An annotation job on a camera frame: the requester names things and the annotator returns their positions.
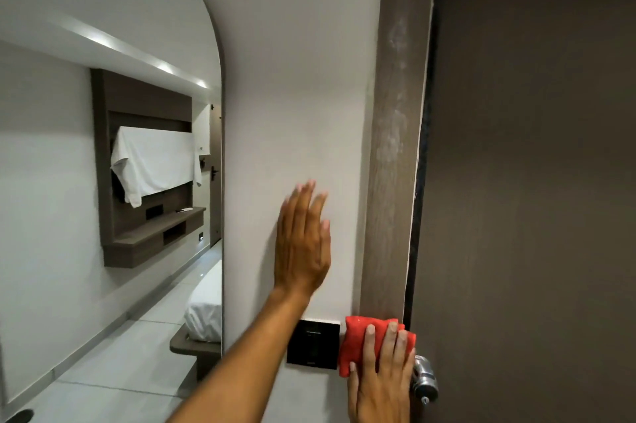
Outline person's right hand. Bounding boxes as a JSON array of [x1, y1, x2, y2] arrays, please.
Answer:
[[347, 321, 417, 423]]

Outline person's left hand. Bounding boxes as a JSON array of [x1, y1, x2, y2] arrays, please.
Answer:
[[273, 180, 333, 297]]

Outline red cleaning cloth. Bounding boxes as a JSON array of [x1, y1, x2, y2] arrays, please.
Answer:
[[338, 316, 417, 379]]

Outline person's left forearm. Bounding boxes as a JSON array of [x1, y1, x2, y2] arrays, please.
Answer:
[[166, 285, 312, 423]]

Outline white bed mattress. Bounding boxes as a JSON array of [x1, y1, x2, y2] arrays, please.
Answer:
[[184, 259, 223, 343]]

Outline white draped cloth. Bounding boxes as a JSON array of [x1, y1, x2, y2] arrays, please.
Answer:
[[110, 126, 203, 209]]

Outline dark brown door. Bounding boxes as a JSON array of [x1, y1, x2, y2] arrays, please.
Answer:
[[403, 0, 636, 423]]

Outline silver door handle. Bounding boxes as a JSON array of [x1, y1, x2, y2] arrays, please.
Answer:
[[411, 354, 440, 406]]

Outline black wall switch panel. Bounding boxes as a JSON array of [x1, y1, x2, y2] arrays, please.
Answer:
[[286, 319, 342, 370]]

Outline brown wooden door frame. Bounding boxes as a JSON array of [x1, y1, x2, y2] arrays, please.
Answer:
[[359, 0, 440, 325]]

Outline brown wooden wall unit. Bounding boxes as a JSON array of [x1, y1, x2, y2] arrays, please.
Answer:
[[90, 68, 207, 269]]

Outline arched wall mirror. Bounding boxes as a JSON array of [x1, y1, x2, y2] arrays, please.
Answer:
[[0, 0, 225, 423]]

